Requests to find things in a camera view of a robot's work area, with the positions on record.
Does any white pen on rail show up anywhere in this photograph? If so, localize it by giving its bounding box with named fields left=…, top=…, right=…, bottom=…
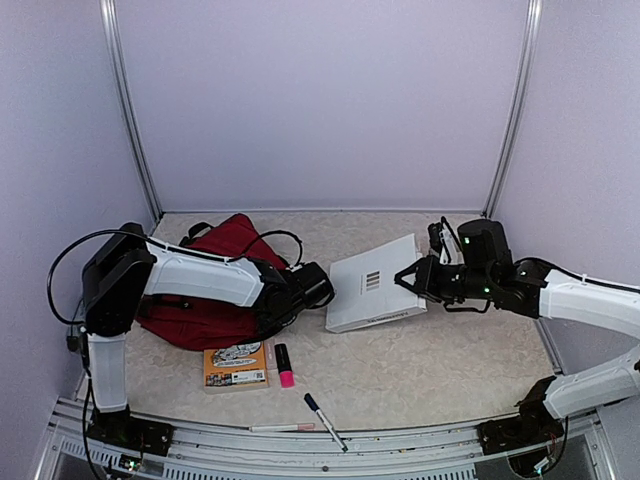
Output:
left=249, top=423, right=315, bottom=433

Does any blue capped marker pen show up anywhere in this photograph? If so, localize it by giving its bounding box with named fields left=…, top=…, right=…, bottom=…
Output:
left=304, top=393, right=348, bottom=453

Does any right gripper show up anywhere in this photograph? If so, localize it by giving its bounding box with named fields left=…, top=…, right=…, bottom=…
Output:
left=394, top=254, right=496, bottom=304

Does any white book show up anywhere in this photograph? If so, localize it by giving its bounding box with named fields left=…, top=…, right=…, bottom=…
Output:
left=325, top=234, right=427, bottom=334

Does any red student backpack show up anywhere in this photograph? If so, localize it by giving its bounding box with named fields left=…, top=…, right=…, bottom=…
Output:
left=134, top=213, right=306, bottom=353

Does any right frame post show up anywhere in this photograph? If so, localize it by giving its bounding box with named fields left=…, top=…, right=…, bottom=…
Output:
left=482, top=0, right=544, bottom=218

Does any orange comic book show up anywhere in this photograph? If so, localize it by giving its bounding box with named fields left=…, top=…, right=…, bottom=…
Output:
left=203, top=342, right=269, bottom=394

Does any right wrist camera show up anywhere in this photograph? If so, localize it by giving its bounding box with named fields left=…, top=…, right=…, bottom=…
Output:
left=427, top=216, right=464, bottom=265

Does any left frame post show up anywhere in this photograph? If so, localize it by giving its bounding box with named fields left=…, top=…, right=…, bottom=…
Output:
left=99, top=0, right=164, bottom=225

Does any pink highlighter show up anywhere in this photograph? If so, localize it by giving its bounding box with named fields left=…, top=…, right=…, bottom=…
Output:
left=275, top=343, right=295, bottom=388

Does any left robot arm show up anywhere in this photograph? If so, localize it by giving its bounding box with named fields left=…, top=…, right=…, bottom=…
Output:
left=77, top=214, right=335, bottom=456

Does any grey pouch with cord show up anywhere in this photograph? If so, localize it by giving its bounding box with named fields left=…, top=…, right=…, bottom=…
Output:
left=66, top=300, right=86, bottom=354

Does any frame post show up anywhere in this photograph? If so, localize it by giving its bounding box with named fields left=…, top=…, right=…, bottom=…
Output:
left=482, top=0, right=544, bottom=218
left=99, top=0, right=164, bottom=225

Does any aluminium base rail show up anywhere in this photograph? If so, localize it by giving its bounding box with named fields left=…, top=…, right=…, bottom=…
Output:
left=34, top=394, right=616, bottom=480

